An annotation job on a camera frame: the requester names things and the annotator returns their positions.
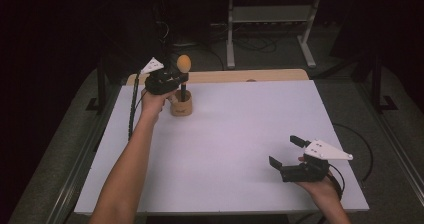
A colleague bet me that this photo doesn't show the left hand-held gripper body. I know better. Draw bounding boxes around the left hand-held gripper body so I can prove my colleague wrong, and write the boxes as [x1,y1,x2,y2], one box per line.
[139,56,184,96]

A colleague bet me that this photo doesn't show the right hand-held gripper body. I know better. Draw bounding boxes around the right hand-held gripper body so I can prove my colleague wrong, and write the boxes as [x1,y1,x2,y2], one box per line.
[279,138,355,184]

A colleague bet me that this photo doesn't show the black-handled makeup brush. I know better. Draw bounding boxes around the black-handled makeup brush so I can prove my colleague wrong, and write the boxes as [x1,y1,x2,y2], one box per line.
[176,54,193,103]

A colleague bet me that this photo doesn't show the tan brush holder cup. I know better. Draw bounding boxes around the tan brush holder cup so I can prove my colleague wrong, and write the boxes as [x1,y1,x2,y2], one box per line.
[167,89,194,117]

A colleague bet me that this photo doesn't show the person's right hand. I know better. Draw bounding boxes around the person's right hand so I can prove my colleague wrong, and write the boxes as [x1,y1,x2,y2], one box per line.
[295,155,343,202]

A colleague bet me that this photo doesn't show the person's left hand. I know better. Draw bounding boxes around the person's left hand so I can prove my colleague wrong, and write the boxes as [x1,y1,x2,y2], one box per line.
[139,87,178,122]

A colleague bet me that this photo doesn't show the black stand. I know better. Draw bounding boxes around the black stand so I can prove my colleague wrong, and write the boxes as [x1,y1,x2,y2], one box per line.
[85,58,112,116]
[351,52,400,114]

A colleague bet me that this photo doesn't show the white metal stand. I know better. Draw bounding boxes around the white metal stand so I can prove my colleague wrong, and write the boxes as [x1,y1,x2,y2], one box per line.
[225,0,323,70]

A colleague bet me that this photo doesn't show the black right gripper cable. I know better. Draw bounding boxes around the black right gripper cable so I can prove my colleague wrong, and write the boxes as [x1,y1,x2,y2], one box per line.
[327,163,347,201]

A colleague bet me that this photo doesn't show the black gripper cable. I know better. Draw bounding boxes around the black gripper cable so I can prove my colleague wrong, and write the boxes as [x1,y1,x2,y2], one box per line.
[127,71,148,142]
[327,163,347,201]

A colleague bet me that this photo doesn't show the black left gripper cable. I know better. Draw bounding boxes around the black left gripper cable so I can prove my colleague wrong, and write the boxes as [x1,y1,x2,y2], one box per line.
[127,71,148,142]

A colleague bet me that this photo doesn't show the thin black floor cable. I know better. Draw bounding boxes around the thin black floor cable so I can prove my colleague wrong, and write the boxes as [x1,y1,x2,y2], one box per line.
[332,122,375,184]

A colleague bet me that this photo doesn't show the grey metal rail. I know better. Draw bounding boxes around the grey metal rail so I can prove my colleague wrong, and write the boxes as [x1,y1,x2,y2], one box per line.
[354,82,424,198]
[44,83,122,224]

